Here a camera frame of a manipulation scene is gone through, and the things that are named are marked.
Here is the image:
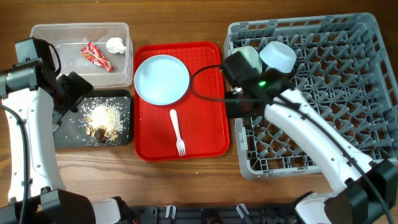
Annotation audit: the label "grey dishwasher rack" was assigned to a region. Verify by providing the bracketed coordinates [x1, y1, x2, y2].
[223, 13, 397, 179]

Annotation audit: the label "rice and peanut scraps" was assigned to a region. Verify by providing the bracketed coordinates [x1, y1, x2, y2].
[78, 96, 131, 146]

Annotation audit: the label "mint green bowl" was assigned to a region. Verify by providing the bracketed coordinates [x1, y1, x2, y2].
[232, 45, 262, 73]

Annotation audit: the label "light blue plate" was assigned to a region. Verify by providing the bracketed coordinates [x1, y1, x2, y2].
[134, 55, 190, 106]

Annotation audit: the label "black plastic tray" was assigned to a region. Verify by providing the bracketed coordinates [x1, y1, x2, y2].
[53, 90, 131, 149]

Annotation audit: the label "white napkin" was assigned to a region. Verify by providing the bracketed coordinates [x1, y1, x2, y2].
[106, 37, 127, 54]

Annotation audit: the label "red serving tray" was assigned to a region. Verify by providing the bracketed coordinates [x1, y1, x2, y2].
[134, 41, 230, 162]

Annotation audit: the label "red snack wrapper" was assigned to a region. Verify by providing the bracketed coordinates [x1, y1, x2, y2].
[80, 42, 114, 72]

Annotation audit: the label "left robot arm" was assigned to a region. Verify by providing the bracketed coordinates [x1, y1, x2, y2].
[1, 60, 134, 223]

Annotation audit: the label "small light blue bowl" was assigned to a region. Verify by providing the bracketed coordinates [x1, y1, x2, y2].
[259, 41, 297, 73]

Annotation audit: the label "clear plastic bin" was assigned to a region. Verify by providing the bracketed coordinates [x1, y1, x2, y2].
[30, 22, 133, 88]

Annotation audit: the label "white plastic fork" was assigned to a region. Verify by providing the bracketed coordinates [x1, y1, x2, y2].
[170, 110, 186, 157]

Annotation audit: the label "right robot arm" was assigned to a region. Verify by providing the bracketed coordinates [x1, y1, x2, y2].
[223, 68, 397, 223]

